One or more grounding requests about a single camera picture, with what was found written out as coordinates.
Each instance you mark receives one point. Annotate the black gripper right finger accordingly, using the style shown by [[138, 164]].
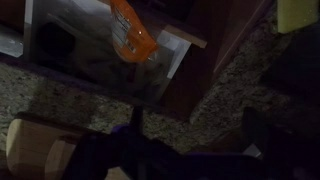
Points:
[[255, 128]]

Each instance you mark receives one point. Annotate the orange snack pack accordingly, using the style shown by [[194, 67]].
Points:
[[131, 40]]

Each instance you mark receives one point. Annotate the open white drawer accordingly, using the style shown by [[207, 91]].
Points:
[[75, 37]]

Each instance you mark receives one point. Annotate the light wooden stool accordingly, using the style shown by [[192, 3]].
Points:
[[39, 149]]

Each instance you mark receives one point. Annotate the yellow sponge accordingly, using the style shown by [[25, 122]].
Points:
[[296, 14]]

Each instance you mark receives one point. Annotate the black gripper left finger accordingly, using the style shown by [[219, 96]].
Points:
[[136, 122]]

